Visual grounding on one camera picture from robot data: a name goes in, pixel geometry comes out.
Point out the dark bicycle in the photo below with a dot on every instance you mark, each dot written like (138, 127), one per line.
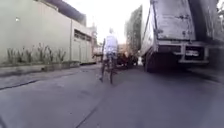
(111, 72)

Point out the person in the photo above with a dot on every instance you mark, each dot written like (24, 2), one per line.
(110, 43)

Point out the tall dark tree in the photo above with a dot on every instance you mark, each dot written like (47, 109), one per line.
(133, 30)

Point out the grey asphalt road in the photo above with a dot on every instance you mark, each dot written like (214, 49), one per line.
(133, 100)

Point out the large grey truck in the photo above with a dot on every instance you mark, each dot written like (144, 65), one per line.
(173, 26)

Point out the row of thin plants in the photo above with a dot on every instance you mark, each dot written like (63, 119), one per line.
(36, 55)

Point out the pale green building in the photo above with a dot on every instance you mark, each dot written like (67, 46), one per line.
(33, 30)

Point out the low concrete planter wall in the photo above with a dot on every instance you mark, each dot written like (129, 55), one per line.
(33, 68)

